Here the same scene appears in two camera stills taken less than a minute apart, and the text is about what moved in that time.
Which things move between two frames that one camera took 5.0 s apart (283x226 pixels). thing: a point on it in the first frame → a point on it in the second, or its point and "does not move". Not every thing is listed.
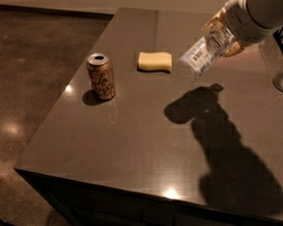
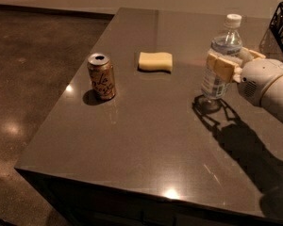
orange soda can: [102, 75] does not move
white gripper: [240, 19] → [256, 79]
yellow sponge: [155, 61] does not move
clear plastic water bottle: [201, 56] → [228, 40]
